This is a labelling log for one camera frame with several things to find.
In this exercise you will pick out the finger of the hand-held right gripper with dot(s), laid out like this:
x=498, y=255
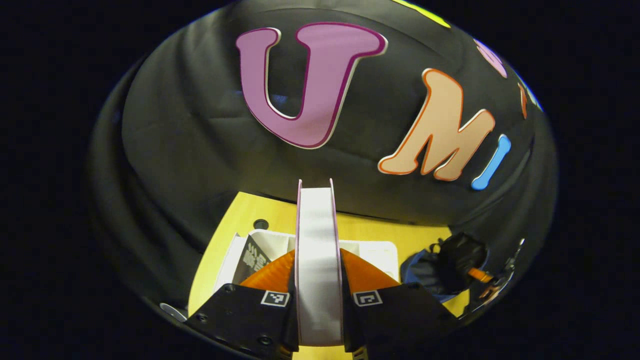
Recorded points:
x=480, y=275

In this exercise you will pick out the black book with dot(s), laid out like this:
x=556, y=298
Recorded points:
x=252, y=260

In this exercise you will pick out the black table grommet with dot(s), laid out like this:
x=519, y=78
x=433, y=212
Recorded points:
x=260, y=223

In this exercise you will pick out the white bookshelf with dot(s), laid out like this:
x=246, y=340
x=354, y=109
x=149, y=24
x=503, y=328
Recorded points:
x=375, y=255

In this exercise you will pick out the black backdrop cloth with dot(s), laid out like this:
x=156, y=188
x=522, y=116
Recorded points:
x=200, y=125

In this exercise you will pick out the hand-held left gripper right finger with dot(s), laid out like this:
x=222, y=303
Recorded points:
x=400, y=315

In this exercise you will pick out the blue schoolbag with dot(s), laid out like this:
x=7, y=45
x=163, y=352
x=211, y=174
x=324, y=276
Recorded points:
x=450, y=265

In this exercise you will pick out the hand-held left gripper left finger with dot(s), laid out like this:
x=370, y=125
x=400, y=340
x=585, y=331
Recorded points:
x=240, y=315

